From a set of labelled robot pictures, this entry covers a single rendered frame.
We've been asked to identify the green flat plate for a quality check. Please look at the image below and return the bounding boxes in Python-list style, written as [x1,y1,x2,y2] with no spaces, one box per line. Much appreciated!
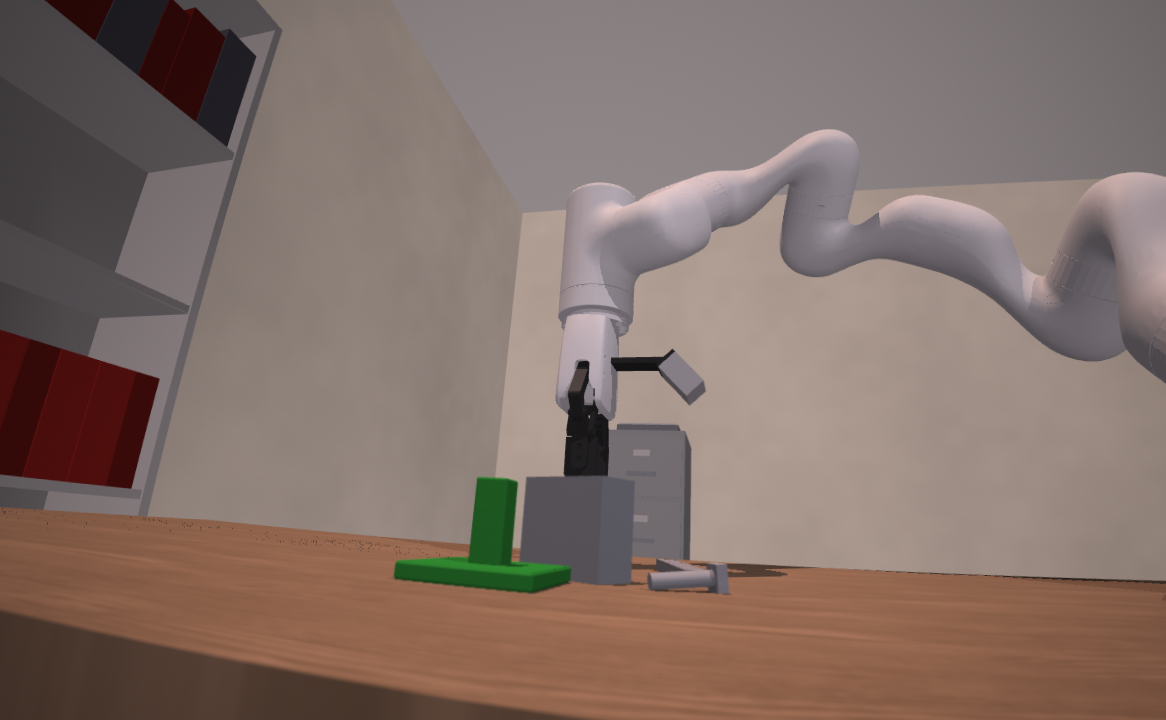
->
[394,477,571,593]

